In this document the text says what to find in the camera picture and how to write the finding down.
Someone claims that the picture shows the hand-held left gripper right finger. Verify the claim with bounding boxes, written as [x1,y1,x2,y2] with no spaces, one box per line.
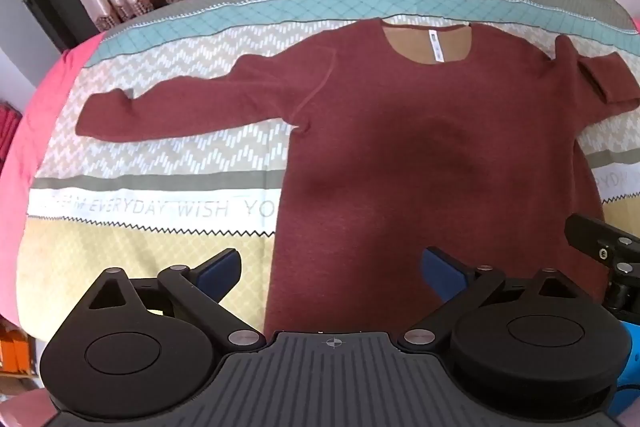
[404,247,585,353]

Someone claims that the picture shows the pink bed sheet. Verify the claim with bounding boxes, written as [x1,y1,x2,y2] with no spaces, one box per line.
[0,32,107,335]

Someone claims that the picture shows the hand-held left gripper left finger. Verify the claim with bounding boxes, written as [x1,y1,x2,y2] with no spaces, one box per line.
[75,248,266,352]

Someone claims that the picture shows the orange object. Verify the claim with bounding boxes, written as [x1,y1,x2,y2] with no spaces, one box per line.
[0,318,39,379]

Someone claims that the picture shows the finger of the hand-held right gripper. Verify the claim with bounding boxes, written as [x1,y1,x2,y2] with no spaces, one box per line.
[564,214,640,278]

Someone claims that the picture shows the patterned beige teal bedspread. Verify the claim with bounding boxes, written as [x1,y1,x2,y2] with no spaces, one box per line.
[15,0,640,338]

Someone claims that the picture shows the red cloth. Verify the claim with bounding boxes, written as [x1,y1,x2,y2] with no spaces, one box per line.
[0,103,22,168]

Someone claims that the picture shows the maroon long-sleeve sweater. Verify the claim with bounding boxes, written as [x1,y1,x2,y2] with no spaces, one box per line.
[75,19,640,338]

